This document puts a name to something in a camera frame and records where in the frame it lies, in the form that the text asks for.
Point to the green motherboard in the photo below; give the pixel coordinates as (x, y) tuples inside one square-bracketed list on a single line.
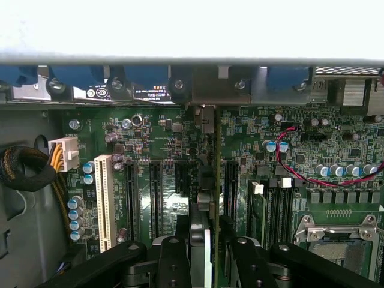
[(168, 132)]

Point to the black RAM slot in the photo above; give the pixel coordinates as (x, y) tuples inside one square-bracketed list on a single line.
[(273, 216), (287, 216)]

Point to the medium PCIe expansion slot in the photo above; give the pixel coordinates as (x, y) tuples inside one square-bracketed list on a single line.
[(231, 192)]

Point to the green RAM stick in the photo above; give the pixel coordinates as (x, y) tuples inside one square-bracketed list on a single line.
[(258, 222)]

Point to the white PCI expansion slot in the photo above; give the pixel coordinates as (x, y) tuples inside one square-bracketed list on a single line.
[(105, 204)]

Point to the open black PC case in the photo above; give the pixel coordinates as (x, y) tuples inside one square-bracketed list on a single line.
[(30, 126)]

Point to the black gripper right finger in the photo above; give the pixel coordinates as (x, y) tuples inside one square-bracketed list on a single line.
[(249, 264)]

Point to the white power connector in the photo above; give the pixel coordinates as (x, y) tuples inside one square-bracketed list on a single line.
[(64, 153)]

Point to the long PCIe expansion slot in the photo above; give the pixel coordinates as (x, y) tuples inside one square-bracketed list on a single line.
[(156, 198), (132, 201)]

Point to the silver expansion slot cover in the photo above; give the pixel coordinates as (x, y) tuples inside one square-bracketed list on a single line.
[(151, 96), (30, 93), (90, 94)]

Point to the CPU socket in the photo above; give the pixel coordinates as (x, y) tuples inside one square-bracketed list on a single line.
[(336, 252)]

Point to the short PCIe expansion slot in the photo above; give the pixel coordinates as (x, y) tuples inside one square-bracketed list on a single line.
[(181, 177)]

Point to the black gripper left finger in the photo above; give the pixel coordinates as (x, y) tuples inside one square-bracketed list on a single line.
[(174, 264)]

